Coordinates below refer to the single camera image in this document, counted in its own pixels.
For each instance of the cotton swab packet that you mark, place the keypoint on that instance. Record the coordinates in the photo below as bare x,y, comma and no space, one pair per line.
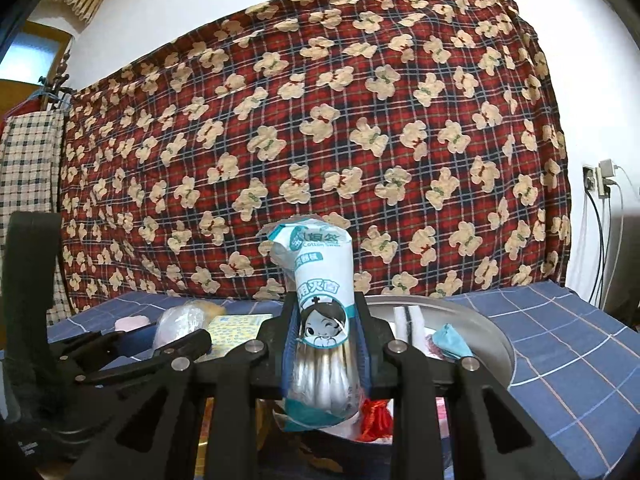
320,310

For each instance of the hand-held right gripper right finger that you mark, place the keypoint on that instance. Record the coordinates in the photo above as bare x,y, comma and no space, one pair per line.
362,360

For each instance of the clear plastic bag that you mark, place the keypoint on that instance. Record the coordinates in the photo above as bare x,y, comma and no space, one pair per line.
175,325

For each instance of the white foam block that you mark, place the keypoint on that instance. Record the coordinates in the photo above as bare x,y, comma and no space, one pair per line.
401,325

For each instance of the teal cloth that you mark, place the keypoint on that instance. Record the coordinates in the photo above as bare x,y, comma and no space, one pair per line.
447,340

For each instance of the round metal basin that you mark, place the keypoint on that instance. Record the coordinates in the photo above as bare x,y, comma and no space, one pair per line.
490,340

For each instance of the yellow dotted packet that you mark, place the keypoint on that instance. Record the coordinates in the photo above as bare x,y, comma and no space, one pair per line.
235,332

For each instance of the pink puff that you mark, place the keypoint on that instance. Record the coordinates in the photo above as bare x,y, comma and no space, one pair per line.
131,323

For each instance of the red satin pouch gold pattern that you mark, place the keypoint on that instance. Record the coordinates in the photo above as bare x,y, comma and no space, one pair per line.
377,420

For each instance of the pink patterned cloth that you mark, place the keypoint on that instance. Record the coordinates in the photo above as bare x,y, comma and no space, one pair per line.
431,345

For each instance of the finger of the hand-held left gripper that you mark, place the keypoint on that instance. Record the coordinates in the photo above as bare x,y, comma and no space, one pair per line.
170,352
100,344

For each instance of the wall socket with plugs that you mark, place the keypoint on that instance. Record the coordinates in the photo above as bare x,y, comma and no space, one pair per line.
607,172

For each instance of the wooden window frame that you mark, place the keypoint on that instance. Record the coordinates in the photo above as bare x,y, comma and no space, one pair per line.
30,50

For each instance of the blue checked bedsheet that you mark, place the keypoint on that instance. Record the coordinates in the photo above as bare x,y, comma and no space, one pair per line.
575,360

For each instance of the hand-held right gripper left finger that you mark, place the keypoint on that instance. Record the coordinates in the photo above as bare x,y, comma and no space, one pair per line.
287,360

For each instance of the wooden coat rack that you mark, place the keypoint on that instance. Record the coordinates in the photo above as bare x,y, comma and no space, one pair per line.
64,67

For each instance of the red plaid bear blanket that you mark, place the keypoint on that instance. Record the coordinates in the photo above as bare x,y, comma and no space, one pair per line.
350,110

